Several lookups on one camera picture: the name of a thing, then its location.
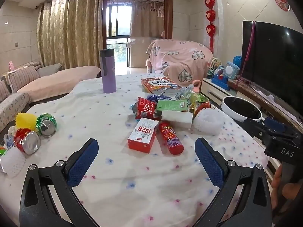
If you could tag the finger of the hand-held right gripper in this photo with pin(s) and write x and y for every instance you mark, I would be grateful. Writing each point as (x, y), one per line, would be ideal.
(274, 124)
(255, 127)

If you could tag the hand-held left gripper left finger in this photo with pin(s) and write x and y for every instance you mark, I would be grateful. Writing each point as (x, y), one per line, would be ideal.
(82, 165)

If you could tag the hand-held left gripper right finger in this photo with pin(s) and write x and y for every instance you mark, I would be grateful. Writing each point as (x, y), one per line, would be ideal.
(208, 163)

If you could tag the blue snack wrapper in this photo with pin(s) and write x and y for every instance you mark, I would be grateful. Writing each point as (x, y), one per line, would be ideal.
(157, 97)

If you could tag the person's right hand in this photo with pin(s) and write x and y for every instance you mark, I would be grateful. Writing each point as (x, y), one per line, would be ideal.
(280, 186)

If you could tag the large white foam fruit net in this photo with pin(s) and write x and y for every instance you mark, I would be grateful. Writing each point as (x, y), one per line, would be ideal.
(209, 121)

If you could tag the white dotted tablecloth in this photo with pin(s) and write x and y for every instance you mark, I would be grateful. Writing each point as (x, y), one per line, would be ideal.
(106, 127)

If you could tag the red snack tube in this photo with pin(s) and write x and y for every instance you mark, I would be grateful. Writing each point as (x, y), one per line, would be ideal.
(170, 137)

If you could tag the television cabinet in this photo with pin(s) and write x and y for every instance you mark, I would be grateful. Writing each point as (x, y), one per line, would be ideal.
(215, 92)

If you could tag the white rectangular box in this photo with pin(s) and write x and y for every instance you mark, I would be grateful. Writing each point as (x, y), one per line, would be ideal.
(176, 119)

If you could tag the crushed green can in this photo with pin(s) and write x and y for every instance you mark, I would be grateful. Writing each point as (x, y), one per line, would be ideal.
(46, 125)

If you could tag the red crumpled wrapper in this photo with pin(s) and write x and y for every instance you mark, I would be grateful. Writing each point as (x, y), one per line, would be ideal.
(203, 106)

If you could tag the blue toy machine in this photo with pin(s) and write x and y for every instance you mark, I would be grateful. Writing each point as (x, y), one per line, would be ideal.
(227, 74)

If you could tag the crushed red can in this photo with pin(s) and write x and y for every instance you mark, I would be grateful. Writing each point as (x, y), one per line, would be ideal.
(27, 141)

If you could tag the green and yellow wrapper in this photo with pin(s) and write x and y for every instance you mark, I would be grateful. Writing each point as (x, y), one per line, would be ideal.
(197, 99)

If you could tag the black television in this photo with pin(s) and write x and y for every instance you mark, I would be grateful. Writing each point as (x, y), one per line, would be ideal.
(274, 59)

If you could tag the red and white carton box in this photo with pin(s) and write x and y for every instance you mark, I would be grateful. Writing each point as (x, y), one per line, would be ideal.
(143, 136)

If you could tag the green packet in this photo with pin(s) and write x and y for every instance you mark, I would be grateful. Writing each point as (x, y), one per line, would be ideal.
(172, 105)

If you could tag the blue spiky ball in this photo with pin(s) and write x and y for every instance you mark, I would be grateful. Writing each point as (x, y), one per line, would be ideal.
(237, 61)

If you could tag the yellow foam fruit net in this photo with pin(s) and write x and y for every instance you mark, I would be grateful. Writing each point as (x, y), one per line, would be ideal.
(26, 120)

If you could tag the pink plastic cup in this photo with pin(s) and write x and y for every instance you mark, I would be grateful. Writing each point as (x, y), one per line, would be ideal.
(196, 85)

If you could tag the yellow and white wheel toy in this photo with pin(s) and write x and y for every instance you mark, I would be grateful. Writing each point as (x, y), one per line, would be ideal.
(213, 67)

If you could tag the silver crumpled wrapper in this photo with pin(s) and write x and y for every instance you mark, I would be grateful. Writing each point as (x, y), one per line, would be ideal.
(185, 92)

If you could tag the blue and white crumpled wrapper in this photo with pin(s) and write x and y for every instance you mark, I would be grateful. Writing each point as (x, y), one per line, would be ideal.
(9, 140)

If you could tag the small white foam net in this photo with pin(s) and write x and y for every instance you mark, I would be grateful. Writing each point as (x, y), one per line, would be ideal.
(11, 130)

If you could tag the red snack packet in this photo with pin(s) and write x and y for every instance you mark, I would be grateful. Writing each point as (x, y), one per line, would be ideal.
(146, 108)

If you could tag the pink sofa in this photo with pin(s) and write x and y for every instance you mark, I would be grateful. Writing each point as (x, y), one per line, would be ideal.
(59, 79)

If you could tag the orange picture book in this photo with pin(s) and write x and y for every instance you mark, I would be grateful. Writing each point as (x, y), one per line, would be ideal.
(161, 85)

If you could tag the purple tumbler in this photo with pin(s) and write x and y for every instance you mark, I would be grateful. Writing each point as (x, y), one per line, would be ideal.
(109, 75)

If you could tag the pink heart-print cover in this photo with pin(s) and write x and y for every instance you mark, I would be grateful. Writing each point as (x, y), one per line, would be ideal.
(180, 59)

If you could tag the pink striped cushion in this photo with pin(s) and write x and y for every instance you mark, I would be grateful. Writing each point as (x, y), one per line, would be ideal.
(23, 78)

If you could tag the pink bottle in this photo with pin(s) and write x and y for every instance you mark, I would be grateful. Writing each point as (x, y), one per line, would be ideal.
(149, 66)

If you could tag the red knot hanging decoration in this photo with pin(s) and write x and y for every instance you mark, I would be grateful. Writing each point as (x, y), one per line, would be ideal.
(210, 16)

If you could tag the pink toy figure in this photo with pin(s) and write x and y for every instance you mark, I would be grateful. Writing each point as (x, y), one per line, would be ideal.
(11, 66)

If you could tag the beige patterned curtain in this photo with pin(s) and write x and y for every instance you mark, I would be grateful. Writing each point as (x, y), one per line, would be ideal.
(71, 28)

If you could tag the balcony window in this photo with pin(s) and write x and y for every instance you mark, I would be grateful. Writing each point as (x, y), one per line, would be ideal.
(118, 28)

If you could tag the beige balcony curtain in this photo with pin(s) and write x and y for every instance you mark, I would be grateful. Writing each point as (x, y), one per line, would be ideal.
(146, 19)

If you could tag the round red wall decoration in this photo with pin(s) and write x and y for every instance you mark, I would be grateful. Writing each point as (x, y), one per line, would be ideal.
(282, 2)

